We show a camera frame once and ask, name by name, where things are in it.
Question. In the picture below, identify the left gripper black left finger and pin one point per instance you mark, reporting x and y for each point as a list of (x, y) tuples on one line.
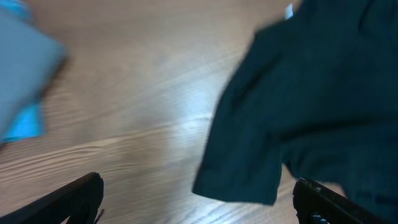
[(75, 203)]

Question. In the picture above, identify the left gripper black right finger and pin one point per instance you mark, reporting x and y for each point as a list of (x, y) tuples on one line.
[(317, 204)]

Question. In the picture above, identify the black t-shirt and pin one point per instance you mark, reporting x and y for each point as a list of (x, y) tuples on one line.
[(316, 93)]

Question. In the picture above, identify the folded blue garment under trousers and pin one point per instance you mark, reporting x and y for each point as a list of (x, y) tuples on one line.
[(28, 124)]

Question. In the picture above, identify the folded grey trousers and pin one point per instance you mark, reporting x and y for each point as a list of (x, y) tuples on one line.
[(29, 60)]

